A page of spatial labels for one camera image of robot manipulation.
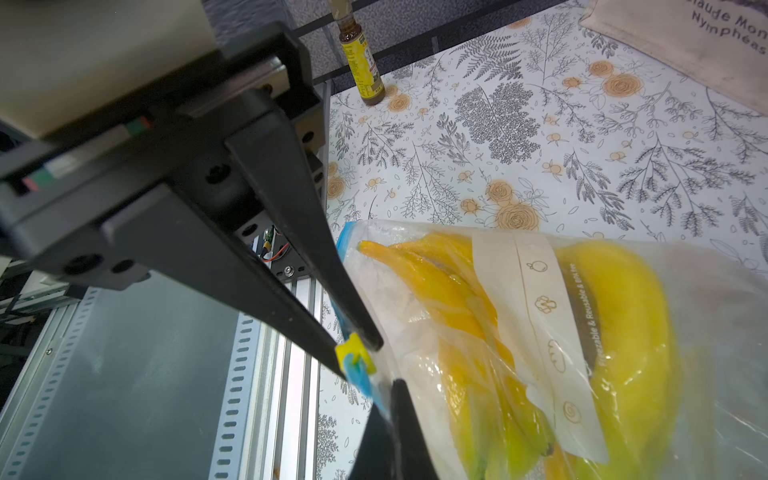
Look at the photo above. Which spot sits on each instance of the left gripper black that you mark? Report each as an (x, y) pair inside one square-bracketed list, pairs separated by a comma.
[(162, 179)]

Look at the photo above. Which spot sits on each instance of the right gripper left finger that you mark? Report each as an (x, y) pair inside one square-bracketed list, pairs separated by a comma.
[(375, 457)]

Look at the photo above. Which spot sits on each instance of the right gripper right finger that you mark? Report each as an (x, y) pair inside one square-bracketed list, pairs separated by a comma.
[(411, 457)]

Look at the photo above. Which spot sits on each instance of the zip-top bag of bananas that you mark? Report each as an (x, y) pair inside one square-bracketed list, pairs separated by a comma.
[(536, 356)]

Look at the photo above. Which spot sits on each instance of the beige canvas tote bag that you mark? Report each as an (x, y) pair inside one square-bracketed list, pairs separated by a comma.
[(720, 44)]

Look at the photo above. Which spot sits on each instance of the yellow drink bottle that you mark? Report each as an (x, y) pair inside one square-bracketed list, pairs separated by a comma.
[(358, 54)]

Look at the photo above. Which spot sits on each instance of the aluminium front rail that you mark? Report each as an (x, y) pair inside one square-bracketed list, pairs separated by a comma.
[(159, 382)]

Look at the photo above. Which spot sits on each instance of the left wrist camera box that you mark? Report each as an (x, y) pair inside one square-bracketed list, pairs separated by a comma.
[(61, 60)]

